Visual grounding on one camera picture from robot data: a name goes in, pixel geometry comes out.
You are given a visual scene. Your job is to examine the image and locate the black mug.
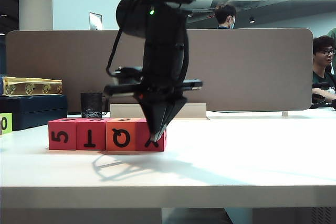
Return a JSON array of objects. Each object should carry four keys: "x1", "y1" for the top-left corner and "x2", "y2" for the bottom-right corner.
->
[{"x1": 80, "y1": 92, "x2": 110, "y2": 119}]

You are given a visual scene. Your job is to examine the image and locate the green foam block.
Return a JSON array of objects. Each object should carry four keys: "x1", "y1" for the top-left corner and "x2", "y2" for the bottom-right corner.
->
[{"x1": 0, "y1": 112, "x2": 13, "y2": 135}]

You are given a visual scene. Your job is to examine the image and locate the red block digit 5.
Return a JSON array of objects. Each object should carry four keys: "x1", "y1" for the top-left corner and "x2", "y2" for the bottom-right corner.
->
[{"x1": 48, "y1": 118, "x2": 77, "y2": 151}]

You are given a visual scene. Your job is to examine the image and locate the red block letter Y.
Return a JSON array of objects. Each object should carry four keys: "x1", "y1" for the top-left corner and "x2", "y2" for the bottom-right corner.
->
[{"x1": 135, "y1": 119, "x2": 168, "y2": 152}]

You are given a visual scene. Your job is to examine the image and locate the yellow decorated box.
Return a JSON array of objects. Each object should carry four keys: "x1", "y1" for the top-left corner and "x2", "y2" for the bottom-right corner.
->
[{"x1": 2, "y1": 76, "x2": 64, "y2": 97}]

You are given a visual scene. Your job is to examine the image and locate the dark blue box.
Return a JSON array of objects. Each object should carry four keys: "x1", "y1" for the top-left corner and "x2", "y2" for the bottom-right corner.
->
[{"x1": 0, "y1": 94, "x2": 68, "y2": 132}]

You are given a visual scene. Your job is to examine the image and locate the thin black camera cable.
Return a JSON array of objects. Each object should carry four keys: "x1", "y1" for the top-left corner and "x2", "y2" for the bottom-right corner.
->
[{"x1": 106, "y1": 0, "x2": 148, "y2": 77}]

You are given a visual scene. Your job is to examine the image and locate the silver wall sign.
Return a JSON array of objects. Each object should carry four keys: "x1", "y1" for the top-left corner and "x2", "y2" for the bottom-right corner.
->
[{"x1": 88, "y1": 12, "x2": 103, "y2": 31}]

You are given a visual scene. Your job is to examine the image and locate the red block letters B T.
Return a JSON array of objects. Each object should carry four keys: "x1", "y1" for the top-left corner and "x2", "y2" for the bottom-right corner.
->
[{"x1": 76, "y1": 118, "x2": 107, "y2": 151}]

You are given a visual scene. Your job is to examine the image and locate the dark-haired person with mask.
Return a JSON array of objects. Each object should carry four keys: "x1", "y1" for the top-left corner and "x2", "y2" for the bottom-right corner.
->
[{"x1": 214, "y1": 3, "x2": 237, "y2": 29}]

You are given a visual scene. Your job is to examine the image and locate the grey vented panel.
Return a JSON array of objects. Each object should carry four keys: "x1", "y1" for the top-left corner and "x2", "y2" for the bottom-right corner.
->
[{"x1": 310, "y1": 206, "x2": 333, "y2": 224}]

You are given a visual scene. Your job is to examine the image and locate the orange block letter Q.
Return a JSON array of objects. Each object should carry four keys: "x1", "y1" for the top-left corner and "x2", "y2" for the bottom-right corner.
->
[{"x1": 105, "y1": 118, "x2": 137, "y2": 152}]

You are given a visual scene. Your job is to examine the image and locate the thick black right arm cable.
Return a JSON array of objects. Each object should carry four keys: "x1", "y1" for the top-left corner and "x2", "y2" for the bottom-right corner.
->
[{"x1": 178, "y1": 8, "x2": 190, "y2": 83}]

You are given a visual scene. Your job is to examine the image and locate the person in dark green shirt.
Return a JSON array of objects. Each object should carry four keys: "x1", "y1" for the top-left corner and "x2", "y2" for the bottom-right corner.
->
[{"x1": 311, "y1": 35, "x2": 336, "y2": 104}]

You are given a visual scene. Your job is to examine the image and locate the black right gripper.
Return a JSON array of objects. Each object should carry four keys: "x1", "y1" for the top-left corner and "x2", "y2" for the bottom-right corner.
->
[{"x1": 103, "y1": 78, "x2": 203, "y2": 144}]

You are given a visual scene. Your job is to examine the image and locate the brown desk divider panel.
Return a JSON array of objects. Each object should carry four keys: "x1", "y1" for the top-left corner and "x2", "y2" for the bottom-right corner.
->
[{"x1": 5, "y1": 28, "x2": 314, "y2": 112}]

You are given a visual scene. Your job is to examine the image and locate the black headphones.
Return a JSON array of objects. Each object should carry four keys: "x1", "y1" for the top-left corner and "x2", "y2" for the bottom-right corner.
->
[{"x1": 309, "y1": 95, "x2": 336, "y2": 111}]

